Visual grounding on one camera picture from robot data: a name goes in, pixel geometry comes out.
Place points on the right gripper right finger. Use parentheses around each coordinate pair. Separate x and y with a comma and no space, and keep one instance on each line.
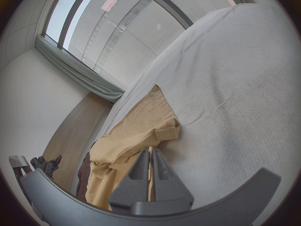
(169,187)

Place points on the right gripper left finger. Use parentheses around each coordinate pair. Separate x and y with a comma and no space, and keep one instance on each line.
(131,187)

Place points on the tan shorts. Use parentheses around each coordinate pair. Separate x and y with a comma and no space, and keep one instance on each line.
(141,126)

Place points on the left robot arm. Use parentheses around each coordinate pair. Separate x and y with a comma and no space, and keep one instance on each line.
(44,167)

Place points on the brown garment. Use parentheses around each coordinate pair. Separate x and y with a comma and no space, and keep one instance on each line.
(82,180)

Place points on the bed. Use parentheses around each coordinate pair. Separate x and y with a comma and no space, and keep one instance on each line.
(223,90)

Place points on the grey-green curtain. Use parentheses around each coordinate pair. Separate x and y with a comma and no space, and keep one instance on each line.
(77,67)

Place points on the window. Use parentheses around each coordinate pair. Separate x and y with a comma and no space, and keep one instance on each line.
(131,25)

